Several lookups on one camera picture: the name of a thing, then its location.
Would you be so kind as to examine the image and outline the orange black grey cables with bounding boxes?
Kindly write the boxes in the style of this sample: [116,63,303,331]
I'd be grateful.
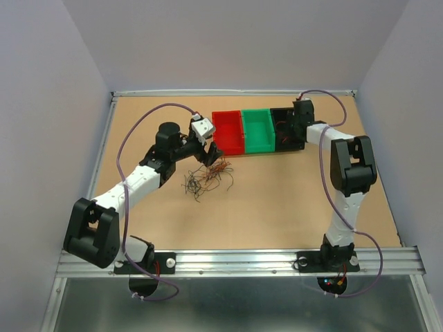
[182,157,236,204]

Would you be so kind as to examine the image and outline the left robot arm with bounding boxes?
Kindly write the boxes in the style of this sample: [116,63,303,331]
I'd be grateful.
[63,118,222,268]

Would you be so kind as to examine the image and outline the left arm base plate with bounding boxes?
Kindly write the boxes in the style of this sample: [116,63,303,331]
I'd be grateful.
[113,251,177,276]

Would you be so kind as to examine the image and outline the red plastic bin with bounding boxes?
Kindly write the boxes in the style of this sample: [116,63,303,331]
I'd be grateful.
[212,110,245,156]

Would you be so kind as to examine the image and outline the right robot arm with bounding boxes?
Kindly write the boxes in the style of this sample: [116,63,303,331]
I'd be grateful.
[288,97,377,273]

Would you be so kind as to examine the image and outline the aluminium front rail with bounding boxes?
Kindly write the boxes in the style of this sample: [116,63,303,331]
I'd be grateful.
[55,247,426,279]

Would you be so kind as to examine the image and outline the black plastic bin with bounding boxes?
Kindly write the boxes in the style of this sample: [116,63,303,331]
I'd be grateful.
[270,108,305,152]

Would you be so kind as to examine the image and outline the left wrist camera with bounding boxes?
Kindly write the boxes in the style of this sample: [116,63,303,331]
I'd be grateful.
[190,113,216,144]

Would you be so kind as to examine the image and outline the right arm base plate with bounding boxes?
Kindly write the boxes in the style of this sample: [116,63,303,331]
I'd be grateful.
[296,250,360,274]

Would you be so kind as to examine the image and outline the green plastic bin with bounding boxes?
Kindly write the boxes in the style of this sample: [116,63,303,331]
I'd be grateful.
[241,109,275,154]

